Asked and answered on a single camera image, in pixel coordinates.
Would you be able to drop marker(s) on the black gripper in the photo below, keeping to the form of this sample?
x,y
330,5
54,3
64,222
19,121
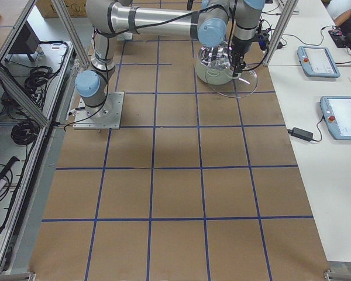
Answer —
x,y
240,47

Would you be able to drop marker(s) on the glass pot lid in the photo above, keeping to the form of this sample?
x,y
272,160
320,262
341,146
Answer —
x,y
239,88

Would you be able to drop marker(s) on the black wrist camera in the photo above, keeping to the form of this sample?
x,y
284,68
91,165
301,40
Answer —
x,y
263,39

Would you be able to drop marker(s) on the pale green cooking pot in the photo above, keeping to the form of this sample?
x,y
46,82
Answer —
x,y
213,66

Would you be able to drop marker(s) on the aluminium frame post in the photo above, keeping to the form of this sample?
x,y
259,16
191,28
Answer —
x,y
279,29

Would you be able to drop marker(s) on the far blue teach pendant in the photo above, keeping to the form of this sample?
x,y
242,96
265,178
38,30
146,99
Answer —
x,y
317,62

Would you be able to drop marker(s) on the blue teach pendant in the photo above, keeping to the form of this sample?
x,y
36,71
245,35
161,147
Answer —
x,y
337,113
317,62

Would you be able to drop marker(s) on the black power adapter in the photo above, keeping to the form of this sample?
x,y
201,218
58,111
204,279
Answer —
x,y
301,134

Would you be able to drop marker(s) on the near blue teach pendant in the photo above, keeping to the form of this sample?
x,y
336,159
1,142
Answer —
x,y
337,113

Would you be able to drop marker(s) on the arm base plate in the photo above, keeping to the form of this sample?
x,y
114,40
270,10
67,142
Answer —
x,y
109,117

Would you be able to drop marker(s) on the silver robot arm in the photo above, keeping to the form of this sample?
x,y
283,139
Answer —
x,y
224,29

